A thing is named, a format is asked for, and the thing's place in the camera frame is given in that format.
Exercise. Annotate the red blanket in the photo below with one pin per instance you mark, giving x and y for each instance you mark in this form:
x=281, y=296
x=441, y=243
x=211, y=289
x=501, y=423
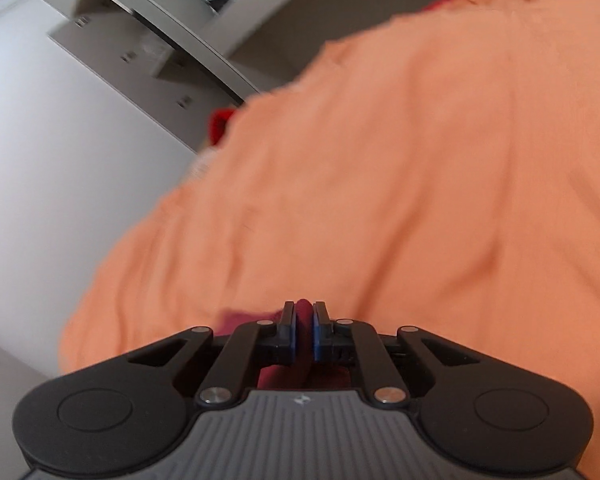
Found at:
x=442, y=2

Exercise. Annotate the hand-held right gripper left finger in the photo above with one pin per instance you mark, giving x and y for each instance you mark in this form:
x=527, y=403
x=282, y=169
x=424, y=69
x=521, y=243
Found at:
x=294, y=332

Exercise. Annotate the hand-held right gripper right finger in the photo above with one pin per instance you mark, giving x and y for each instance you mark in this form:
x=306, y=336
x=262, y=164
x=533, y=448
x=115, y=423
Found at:
x=320, y=332

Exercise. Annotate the dark red garment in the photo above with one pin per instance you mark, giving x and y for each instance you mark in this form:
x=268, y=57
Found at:
x=302, y=375

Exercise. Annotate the grey shelf cabinet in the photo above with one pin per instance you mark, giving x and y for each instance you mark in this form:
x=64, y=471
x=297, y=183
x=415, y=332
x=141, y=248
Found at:
x=130, y=55

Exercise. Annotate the orange bed sheet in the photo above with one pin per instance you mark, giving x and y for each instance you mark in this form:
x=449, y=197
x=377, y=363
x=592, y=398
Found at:
x=405, y=160

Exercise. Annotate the red fluffy cloth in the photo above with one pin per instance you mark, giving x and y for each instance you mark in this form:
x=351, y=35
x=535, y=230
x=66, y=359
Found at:
x=221, y=122

